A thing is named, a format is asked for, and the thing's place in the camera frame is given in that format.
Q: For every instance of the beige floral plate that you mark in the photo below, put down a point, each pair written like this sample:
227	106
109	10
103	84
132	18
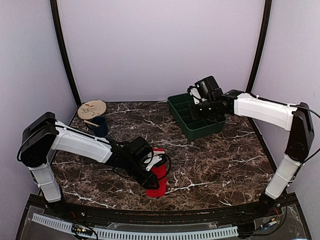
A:
91	109

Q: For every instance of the left black frame post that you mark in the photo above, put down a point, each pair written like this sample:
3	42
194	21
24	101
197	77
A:
63	52

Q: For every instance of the right black frame post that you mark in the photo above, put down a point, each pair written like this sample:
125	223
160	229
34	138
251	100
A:
260	45

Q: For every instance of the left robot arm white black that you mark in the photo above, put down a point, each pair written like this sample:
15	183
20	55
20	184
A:
48	134

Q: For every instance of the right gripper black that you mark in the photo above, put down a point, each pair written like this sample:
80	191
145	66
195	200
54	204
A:
204	116

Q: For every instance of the white slotted cable duct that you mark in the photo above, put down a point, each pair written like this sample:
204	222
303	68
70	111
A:
118	231

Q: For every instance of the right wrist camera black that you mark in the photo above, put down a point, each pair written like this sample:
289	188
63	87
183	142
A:
208	87

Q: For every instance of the black front rail base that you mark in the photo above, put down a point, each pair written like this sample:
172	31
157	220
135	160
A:
285	221

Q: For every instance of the dark blue cup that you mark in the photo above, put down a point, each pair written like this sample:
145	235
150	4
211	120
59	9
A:
101	130

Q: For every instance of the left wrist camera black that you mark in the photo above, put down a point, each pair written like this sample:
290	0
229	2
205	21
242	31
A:
140	148

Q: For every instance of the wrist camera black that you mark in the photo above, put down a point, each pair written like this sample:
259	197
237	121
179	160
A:
208	87
140	148

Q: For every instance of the green compartment tray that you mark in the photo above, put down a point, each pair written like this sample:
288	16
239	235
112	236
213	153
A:
193	127

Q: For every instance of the wooden stick in cup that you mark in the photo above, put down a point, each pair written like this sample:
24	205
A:
91	123

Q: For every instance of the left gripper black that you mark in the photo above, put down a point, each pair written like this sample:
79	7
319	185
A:
149	181

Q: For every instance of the black frame post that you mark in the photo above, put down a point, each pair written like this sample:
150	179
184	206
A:
63	52
260	45

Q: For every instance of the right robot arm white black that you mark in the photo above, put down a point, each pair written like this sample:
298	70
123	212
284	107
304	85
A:
287	128

